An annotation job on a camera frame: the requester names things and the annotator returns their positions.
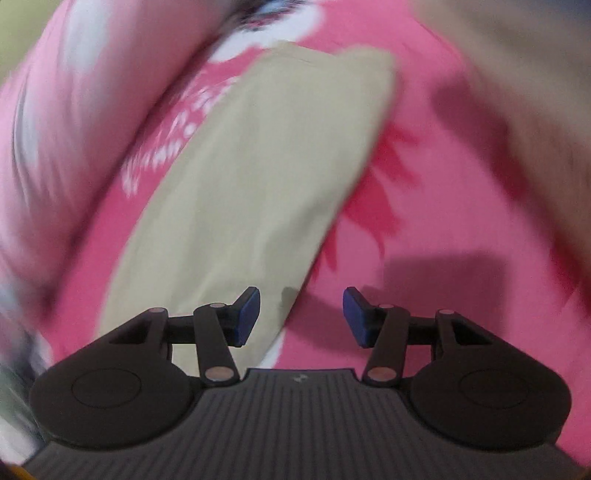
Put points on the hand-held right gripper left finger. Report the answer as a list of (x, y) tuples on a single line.
[(247, 318)]

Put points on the pink grey blue quilt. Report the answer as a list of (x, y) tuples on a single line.
[(69, 138)]

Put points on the pink floral bed sheet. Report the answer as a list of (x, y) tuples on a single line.
[(438, 184)]

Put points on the beige pants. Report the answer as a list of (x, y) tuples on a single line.
[(258, 184)]

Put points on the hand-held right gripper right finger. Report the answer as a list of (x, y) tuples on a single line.
[(355, 318)]

